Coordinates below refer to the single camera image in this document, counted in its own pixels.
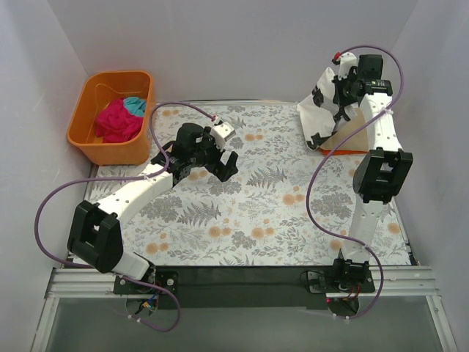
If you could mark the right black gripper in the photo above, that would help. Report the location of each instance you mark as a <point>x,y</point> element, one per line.
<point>341,101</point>

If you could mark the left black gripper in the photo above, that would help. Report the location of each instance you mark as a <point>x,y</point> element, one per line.
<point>216,161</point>

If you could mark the white t shirt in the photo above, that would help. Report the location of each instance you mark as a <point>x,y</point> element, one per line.
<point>320,117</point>

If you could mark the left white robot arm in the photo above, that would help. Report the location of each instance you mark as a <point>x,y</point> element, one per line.
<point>96,230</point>

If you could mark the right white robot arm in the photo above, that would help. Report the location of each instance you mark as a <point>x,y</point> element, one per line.
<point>382,172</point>

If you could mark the crumpled teal shirt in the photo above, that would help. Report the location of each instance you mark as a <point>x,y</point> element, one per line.
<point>135,106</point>

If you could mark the crumpled magenta shirt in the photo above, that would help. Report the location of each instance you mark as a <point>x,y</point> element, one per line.
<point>115,124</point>

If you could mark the folded orange shirt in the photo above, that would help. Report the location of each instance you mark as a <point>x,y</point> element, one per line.
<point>344,152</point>

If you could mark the orange plastic basket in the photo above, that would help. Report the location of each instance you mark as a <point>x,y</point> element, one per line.
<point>97,94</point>

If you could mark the floral patterned table mat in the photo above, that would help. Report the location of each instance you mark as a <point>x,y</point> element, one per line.
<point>285,206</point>

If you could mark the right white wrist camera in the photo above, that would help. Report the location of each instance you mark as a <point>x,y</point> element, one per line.
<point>345,62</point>

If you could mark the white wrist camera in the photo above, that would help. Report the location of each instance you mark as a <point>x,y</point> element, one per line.
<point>222,132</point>
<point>345,62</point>

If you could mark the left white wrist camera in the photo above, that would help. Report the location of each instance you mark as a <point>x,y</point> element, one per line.
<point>222,132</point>

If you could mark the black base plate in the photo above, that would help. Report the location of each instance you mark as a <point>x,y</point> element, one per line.
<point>255,286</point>

